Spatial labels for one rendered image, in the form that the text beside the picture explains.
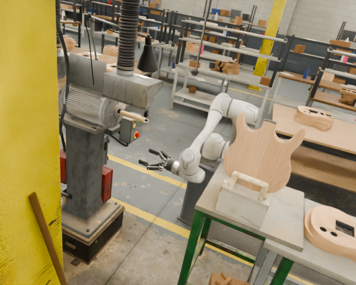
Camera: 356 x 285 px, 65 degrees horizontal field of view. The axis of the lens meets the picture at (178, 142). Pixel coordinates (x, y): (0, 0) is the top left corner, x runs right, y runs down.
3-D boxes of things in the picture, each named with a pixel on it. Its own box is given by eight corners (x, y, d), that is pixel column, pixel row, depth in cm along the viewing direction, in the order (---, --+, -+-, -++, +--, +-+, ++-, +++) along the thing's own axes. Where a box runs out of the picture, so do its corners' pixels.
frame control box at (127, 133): (99, 143, 224) (100, 113, 212) (114, 134, 242) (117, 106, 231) (126, 153, 217) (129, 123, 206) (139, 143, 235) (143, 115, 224)
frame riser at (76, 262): (33, 244, 233) (31, 221, 222) (83, 203, 285) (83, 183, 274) (84, 271, 219) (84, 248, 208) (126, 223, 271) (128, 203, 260)
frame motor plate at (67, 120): (53, 119, 198) (53, 114, 196) (77, 110, 218) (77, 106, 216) (95, 134, 188) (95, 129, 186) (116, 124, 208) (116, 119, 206)
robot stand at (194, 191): (189, 205, 310) (202, 150, 278) (211, 216, 299) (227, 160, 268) (176, 219, 288) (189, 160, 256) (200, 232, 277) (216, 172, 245)
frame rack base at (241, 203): (213, 210, 164) (220, 186, 156) (221, 197, 177) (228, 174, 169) (260, 230, 155) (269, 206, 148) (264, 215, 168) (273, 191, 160)
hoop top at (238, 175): (230, 176, 152) (232, 171, 151) (232, 173, 155) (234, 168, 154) (267, 190, 146) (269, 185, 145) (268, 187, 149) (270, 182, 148)
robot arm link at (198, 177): (185, 165, 186) (183, 156, 175) (207, 173, 182) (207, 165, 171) (178, 180, 182) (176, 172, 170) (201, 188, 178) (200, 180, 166)
